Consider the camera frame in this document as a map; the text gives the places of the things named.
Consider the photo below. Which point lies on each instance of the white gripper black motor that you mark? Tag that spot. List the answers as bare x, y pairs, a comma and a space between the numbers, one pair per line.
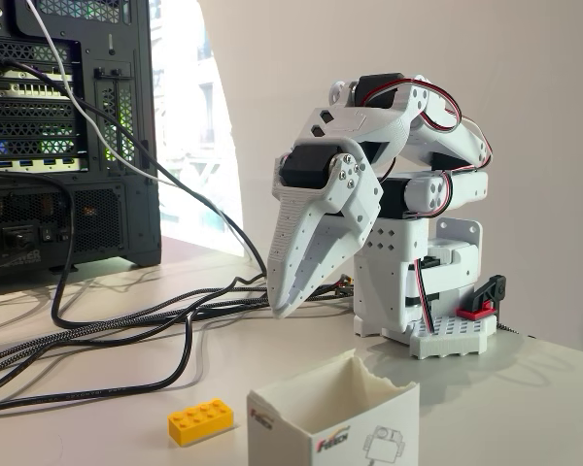
305, 210

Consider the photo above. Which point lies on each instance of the yellow toy brick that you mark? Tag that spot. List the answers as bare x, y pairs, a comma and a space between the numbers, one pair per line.
199, 420

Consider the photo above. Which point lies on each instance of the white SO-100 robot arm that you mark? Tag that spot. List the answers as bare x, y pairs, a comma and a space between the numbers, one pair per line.
384, 272

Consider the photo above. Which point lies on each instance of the white Feetech cardboard box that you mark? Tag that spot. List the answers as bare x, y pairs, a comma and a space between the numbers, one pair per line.
369, 432

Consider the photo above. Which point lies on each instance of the black and red table clamp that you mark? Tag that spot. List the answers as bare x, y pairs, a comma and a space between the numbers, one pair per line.
488, 291

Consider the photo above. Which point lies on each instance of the bright window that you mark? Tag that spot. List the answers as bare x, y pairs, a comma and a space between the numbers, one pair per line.
189, 97

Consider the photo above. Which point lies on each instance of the black computer tower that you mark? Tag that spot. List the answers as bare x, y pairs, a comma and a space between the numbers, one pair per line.
121, 218

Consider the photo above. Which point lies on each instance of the white angle bracket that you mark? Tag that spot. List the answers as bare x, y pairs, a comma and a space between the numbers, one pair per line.
459, 230

